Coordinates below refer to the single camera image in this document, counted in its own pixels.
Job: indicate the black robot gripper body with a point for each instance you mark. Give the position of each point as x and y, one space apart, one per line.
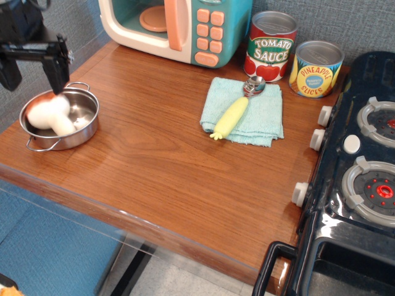
24 36

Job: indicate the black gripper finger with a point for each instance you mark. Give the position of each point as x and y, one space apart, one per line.
10 74
57 72

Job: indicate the brown white plush mushroom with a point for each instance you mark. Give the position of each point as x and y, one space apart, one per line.
50 111

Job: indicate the stainless steel pot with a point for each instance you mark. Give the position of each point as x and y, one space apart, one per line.
84 115

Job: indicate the teal toy microwave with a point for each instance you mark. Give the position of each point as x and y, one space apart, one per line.
203 33

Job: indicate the light blue folded cloth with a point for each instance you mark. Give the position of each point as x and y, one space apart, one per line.
262 121

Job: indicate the orange object bottom corner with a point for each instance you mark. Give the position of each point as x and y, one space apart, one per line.
9 287

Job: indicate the tomato sauce can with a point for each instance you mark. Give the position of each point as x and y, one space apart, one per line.
271 40

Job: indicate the pineapple slices can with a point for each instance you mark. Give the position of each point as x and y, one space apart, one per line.
315 68

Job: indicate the white stove knob middle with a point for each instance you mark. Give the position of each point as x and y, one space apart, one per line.
317 139

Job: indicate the white stove knob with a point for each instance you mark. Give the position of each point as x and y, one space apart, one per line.
299 194
324 116
317 139

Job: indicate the white stove knob upper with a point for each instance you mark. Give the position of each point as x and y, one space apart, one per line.
324 116

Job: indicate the white stove knob lower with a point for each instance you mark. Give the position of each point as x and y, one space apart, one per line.
299 194

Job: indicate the black toy stove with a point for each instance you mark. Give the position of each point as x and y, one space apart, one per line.
345 233

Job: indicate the yellow handled metal spoon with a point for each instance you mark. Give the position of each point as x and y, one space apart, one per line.
226 124

